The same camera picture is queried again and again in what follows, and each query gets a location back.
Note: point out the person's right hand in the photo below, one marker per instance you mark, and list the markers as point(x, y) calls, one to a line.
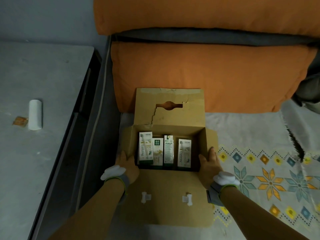
point(210, 172)

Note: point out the person's left hand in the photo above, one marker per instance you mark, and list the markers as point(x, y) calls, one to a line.
point(127, 169)

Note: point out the person's right thumb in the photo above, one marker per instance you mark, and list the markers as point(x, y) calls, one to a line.
point(202, 161)

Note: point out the person's left thumb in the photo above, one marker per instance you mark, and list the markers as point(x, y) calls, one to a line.
point(133, 166)

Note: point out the brown cardboard box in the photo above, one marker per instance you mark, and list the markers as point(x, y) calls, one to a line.
point(170, 187)

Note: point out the person's left forearm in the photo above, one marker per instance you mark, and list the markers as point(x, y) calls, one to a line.
point(92, 212)

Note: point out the person's right forearm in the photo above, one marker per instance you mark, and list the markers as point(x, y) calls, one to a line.
point(247, 212)

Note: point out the short white green milk carton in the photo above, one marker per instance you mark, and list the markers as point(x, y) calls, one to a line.
point(184, 153)

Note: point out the tall white green milk carton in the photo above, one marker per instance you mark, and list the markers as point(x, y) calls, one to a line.
point(145, 149)

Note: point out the white wrist tracker grey band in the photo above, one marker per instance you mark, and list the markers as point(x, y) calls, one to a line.
point(225, 177)
point(112, 172)

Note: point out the cream green label milk carton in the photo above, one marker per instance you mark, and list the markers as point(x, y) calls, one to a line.
point(158, 152)

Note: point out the narrow green white milk carton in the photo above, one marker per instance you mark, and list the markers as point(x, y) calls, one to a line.
point(168, 151)

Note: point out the patterned grey blanket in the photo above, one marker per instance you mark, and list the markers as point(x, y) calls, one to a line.
point(265, 152)

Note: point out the dark side table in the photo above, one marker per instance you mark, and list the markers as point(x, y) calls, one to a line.
point(65, 137)

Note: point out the orange seat cushion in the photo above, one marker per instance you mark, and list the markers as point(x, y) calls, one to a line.
point(212, 72)

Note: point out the white paper roll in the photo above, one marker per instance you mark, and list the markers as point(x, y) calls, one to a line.
point(35, 114)

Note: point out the small orange packet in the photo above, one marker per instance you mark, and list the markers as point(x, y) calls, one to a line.
point(20, 121)

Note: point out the dark grey cloth bundle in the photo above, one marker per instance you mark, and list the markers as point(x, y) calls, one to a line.
point(308, 89)

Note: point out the large orange back cushion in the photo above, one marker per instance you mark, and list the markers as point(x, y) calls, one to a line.
point(200, 12)

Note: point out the grey sofa frame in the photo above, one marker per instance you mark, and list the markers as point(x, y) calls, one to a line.
point(100, 122)

